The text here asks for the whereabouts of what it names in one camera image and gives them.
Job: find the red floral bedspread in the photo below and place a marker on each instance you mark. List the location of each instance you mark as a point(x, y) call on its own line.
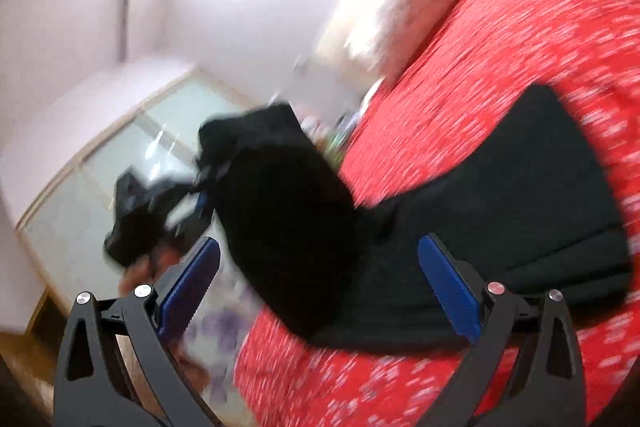
point(500, 57)

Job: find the black pants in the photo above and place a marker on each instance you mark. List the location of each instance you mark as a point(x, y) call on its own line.
point(400, 232)

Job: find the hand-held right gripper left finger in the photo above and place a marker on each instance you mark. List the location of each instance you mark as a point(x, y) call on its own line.
point(192, 284)

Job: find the floral sliding-door wardrobe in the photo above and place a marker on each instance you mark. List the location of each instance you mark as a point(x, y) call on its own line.
point(150, 127)

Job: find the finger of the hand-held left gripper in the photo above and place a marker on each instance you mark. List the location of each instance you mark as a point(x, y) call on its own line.
point(192, 224)
point(175, 189)

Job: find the person's left hand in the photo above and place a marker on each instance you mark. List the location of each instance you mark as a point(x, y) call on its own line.
point(145, 274)

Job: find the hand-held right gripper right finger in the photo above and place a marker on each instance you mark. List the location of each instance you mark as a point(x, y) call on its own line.
point(447, 284)

